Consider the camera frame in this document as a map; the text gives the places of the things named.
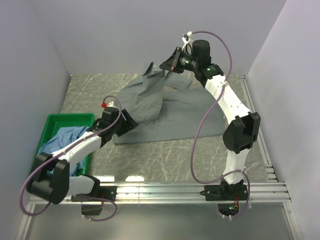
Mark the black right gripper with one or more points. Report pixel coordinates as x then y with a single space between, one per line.
172 64

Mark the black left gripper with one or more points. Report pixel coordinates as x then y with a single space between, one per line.
129 124

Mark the grey long sleeve shirt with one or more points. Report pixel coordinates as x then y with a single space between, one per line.
163 105

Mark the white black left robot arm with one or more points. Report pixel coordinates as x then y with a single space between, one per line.
50 177

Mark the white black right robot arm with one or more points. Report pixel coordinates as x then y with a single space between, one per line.
243 125

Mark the blue long sleeve shirt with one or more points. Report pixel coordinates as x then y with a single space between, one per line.
64 137

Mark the green plastic bin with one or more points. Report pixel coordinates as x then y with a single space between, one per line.
56 121

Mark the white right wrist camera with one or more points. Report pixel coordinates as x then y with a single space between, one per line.
187 41

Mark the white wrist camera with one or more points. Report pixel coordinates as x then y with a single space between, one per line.
187 41
109 102

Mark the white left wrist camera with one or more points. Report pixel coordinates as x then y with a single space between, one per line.
109 102

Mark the aluminium mounting rail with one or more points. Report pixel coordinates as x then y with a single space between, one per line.
189 193

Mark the aluminium side rail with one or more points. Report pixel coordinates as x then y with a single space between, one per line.
258 157

